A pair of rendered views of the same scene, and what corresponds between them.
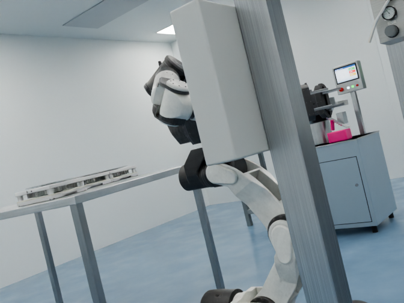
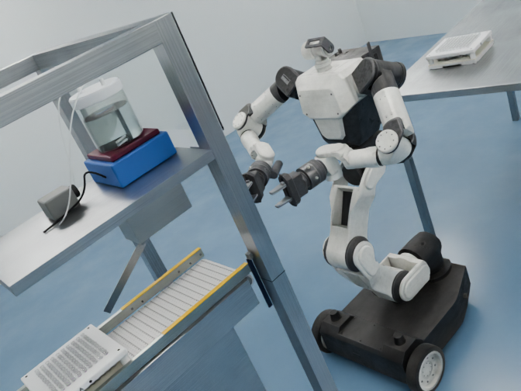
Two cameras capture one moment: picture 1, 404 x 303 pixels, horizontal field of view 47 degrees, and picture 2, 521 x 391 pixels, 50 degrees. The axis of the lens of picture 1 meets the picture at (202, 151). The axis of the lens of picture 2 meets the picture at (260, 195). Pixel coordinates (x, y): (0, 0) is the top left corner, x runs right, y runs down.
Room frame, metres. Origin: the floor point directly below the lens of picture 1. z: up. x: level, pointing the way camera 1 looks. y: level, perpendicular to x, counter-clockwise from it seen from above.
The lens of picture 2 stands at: (2.22, -2.15, 1.83)
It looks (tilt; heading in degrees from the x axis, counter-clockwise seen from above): 24 degrees down; 111
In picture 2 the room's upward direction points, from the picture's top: 24 degrees counter-clockwise
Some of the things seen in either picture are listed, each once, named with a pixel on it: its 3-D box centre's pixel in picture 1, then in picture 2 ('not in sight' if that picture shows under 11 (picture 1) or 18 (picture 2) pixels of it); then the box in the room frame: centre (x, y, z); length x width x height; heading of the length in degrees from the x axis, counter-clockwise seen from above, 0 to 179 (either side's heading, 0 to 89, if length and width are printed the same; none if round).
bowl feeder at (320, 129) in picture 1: (325, 121); not in sight; (4.11, -1.12, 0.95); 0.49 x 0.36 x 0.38; 52
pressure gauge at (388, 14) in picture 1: (389, 12); not in sight; (1.27, -0.58, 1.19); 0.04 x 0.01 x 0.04; 53
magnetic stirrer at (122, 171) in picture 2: not in sight; (127, 154); (1.33, -0.74, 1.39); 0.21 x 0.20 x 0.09; 143
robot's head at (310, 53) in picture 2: not in sight; (318, 52); (1.85, -0.09, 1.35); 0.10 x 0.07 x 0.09; 144
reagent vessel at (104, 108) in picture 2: not in sight; (106, 112); (1.34, -0.74, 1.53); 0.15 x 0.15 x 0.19
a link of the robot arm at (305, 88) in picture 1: (292, 106); (254, 181); (1.51, -0.32, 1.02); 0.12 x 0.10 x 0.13; 86
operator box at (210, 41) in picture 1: (229, 83); not in sight; (0.81, -0.07, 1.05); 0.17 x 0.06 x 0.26; 143
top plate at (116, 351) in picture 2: not in sight; (73, 365); (1.09, -1.13, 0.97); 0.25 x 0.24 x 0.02; 144
